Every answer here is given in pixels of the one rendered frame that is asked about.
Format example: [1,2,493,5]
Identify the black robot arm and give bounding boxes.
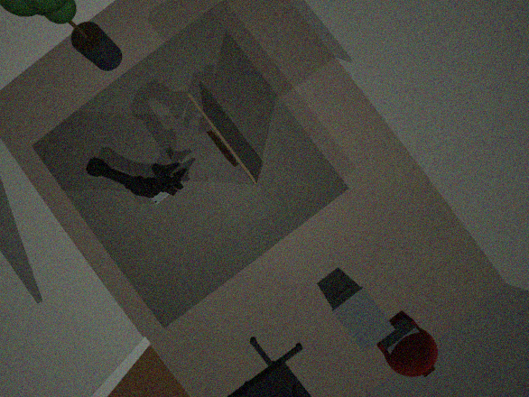
[86,157,177,198]

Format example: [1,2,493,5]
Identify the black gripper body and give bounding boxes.
[152,163,183,191]

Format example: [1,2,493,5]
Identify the dark rectangular picture frame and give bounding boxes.
[207,129,238,167]

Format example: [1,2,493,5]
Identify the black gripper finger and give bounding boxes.
[173,168,187,185]
[161,162,180,177]

